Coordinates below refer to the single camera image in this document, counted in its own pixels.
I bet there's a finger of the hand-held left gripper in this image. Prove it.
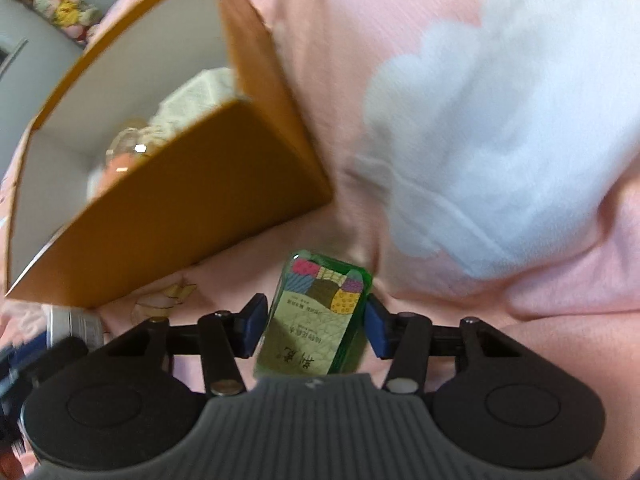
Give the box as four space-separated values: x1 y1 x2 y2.
0 337 88 401

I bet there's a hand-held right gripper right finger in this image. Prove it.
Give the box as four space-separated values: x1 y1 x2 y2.
364 294 526 393

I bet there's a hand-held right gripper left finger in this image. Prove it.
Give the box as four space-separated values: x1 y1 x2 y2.
107 294 270 396

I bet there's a green box with patchwork label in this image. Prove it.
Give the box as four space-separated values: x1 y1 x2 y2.
252 250 375 378

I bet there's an orange cardboard box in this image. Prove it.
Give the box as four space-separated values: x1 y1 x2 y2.
4 0 335 309

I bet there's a peach plastic toy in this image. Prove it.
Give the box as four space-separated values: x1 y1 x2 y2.
92 152 146 196

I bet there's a silver round tin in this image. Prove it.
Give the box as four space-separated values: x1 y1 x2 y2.
46 307 106 351

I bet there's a clear glass jar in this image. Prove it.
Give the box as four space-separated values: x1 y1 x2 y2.
105 120 166 161

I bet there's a white patterned packet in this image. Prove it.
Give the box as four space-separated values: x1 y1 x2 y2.
147 67 236 143

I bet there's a pink cloud print blanket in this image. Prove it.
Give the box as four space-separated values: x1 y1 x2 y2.
0 0 640 480

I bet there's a hanging column of plush toys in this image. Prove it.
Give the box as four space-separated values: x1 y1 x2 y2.
0 0 103 43

